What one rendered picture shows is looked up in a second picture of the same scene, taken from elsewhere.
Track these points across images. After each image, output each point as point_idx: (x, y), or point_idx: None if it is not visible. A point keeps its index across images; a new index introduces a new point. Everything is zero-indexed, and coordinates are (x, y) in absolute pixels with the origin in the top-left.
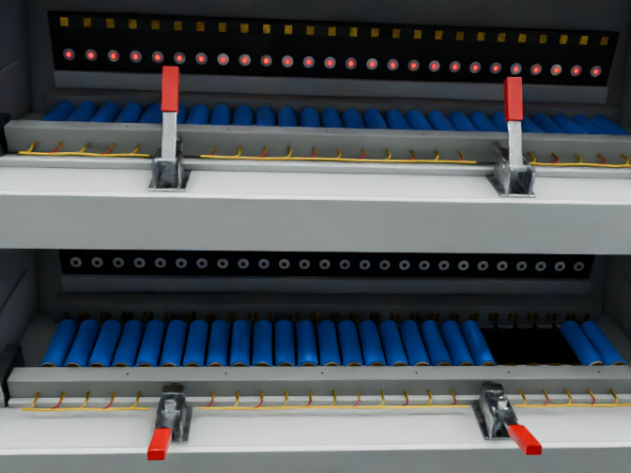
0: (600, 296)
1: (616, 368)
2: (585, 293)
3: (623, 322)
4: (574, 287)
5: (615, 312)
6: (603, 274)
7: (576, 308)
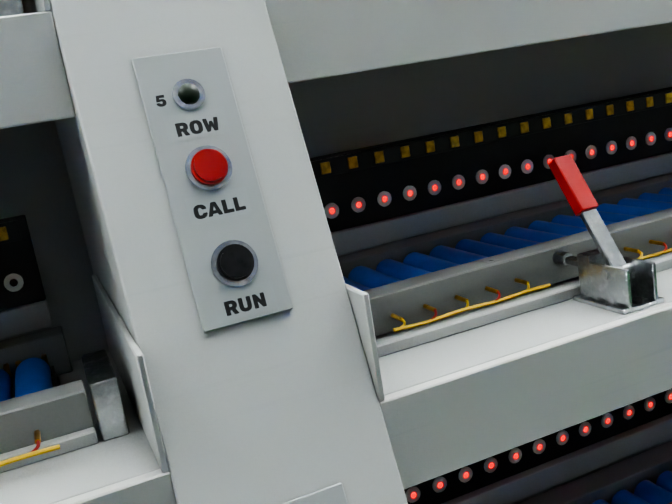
0: (103, 332)
1: (0, 404)
2: (46, 326)
3: (111, 349)
4: (19, 321)
5: (108, 343)
6: (95, 295)
7: (16, 350)
